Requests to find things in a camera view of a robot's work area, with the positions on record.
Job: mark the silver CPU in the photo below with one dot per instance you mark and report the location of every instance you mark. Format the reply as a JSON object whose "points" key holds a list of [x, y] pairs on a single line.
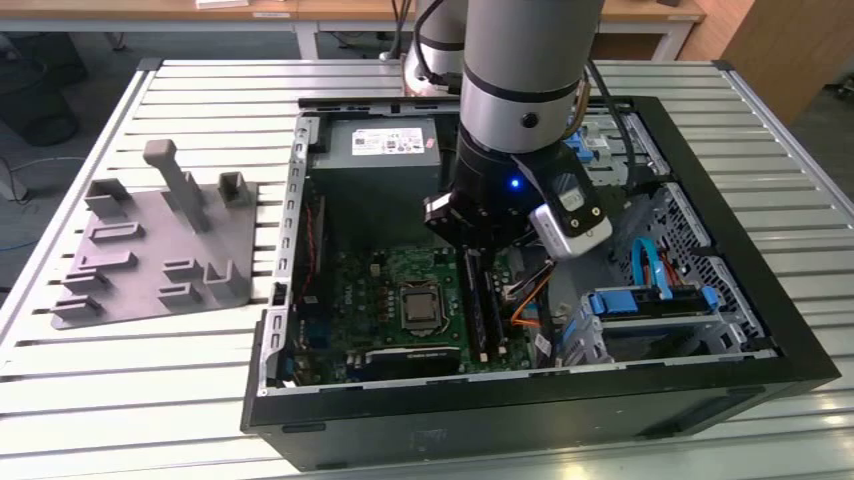
{"points": [[421, 306]]}

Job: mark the grey power supply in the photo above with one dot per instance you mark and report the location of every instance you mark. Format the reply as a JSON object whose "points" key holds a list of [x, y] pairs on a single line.
{"points": [[374, 200]]}

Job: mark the CPU socket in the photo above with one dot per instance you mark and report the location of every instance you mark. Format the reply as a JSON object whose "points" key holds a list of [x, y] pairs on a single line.
{"points": [[422, 327]]}

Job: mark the grey parts rack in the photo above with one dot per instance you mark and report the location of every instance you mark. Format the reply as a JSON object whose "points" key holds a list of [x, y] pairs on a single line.
{"points": [[154, 235]]}

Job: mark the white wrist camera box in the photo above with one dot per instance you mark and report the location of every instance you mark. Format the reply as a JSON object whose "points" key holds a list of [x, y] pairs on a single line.
{"points": [[575, 230]]}

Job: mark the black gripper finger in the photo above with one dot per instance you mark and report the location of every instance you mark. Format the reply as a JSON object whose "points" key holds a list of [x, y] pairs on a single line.
{"points": [[455, 220], [508, 237]]}

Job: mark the black PC case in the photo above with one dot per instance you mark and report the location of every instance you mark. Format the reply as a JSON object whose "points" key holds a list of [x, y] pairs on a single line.
{"points": [[468, 425]]}

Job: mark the brown wooden cabinet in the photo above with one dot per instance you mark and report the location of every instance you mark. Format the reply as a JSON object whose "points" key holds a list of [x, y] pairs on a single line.
{"points": [[788, 50]]}

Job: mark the green motherboard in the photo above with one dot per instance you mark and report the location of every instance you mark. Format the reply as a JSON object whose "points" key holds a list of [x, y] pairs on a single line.
{"points": [[361, 300]]}

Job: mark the grey metal disk bay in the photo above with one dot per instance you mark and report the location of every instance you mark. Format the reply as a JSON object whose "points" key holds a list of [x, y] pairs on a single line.
{"points": [[668, 325]]}

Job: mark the grey metal drive cage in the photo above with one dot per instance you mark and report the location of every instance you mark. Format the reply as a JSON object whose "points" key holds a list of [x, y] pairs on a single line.
{"points": [[651, 150]]}

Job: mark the hard disk in blue carrier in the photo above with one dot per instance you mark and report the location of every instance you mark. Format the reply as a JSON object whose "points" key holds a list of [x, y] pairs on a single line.
{"points": [[668, 302]]}

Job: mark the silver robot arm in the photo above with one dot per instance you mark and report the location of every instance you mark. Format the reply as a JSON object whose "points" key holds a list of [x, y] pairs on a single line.
{"points": [[528, 60]]}

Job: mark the black RAM slot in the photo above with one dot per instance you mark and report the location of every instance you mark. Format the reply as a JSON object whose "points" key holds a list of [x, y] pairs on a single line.
{"points": [[501, 351], [487, 310], [469, 310], [483, 358]]}

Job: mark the blue plastic drive latch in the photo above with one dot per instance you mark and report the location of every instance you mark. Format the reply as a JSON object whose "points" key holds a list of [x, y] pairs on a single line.
{"points": [[583, 147]]}

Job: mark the black graphics card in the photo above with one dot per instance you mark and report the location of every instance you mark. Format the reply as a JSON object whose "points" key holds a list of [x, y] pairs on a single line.
{"points": [[414, 362]]}

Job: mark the wooden top desk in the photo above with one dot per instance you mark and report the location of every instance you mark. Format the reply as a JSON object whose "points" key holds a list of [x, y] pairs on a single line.
{"points": [[134, 12]]}

